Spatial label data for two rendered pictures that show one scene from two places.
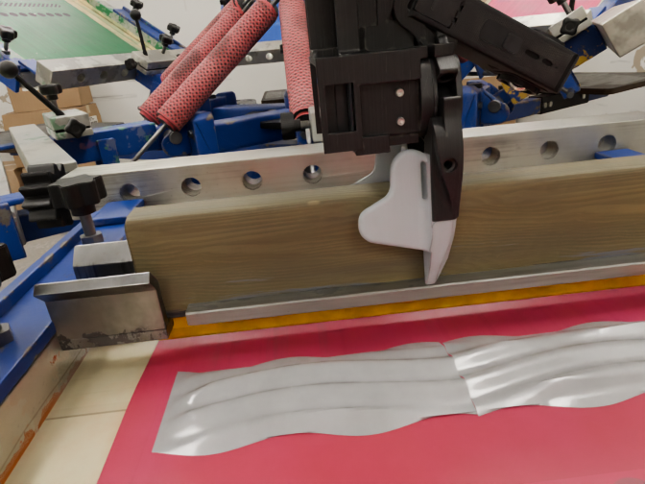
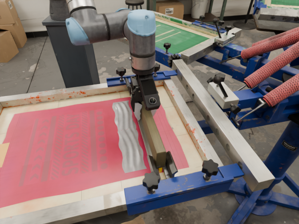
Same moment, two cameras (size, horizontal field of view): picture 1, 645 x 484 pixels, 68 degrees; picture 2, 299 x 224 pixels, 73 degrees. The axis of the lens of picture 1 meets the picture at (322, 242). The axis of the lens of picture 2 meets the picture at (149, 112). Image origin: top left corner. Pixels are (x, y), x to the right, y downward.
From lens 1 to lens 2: 74 cm
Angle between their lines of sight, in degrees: 67
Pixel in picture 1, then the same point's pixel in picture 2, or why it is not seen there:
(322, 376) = (125, 114)
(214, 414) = (117, 105)
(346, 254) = not seen: hidden behind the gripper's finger
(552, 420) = (116, 139)
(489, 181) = (144, 114)
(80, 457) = (112, 97)
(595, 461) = (108, 142)
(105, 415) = (119, 96)
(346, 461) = (110, 119)
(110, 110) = not seen: outside the picture
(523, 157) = (222, 141)
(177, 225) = not seen: hidden behind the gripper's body
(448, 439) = (113, 128)
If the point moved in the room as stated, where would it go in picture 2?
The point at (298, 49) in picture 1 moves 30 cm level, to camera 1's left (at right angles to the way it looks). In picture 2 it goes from (276, 59) to (237, 32)
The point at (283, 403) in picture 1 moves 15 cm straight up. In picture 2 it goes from (119, 111) to (115, 81)
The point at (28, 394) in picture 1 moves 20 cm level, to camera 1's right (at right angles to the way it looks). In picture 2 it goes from (117, 87) to (122, 116)
